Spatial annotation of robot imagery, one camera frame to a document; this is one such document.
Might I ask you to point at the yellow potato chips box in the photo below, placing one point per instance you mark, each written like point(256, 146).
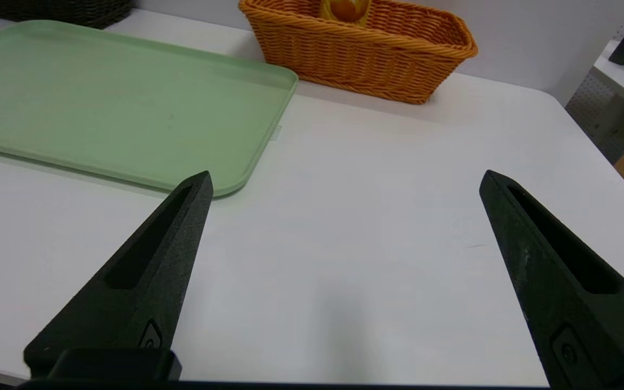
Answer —
point(346, 10)

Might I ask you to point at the orange wicker basket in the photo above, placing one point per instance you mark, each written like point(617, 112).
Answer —
point(366, 54)

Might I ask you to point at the light green plastic tray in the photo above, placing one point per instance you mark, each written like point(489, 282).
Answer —
point(117, 108)

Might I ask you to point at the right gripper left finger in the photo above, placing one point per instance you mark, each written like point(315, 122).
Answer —
point(144, 281)

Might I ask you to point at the dark brown wicker basket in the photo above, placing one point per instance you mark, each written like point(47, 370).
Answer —
point(73, 11)

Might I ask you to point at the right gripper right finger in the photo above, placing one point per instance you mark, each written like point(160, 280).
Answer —
point(566, 292)

